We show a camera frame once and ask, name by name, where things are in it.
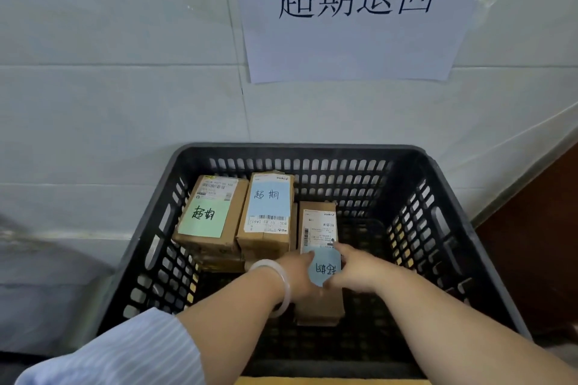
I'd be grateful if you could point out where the person's right hand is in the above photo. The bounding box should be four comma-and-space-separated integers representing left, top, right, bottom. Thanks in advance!
324, 242, 393, 296

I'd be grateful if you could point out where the person's left hand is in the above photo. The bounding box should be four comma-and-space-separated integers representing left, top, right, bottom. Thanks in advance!
282, 249, 325, 305

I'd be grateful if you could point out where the white jade bracelet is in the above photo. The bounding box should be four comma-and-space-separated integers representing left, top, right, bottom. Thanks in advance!
248, 259, 292, 319

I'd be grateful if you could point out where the box with green note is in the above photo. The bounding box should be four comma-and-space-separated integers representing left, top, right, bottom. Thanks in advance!
173, 174, 249, 259

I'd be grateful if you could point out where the black plastic crate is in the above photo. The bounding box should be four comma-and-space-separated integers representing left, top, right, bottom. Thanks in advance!
97, 142, 533, 379

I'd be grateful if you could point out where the person's left forearm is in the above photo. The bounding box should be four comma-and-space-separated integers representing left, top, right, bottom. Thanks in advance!
176, 262, 292, 385

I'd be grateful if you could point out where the light blue striped sleeve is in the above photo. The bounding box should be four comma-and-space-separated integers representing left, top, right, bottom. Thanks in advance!
16, 307, 207, 385

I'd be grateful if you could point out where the cardboard box black print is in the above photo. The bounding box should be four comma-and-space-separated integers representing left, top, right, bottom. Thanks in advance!
234, 375, 430, 385

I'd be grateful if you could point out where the person's right forearm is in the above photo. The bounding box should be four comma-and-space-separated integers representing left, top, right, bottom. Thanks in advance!
374, 262, 578, 385

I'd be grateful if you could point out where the brown wooden cabinet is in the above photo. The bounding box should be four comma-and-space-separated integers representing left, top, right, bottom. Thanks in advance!
476, 141, 578, 345

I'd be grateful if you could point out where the white paper sign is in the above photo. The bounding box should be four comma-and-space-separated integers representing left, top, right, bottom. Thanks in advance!
228, 0, 491, 85

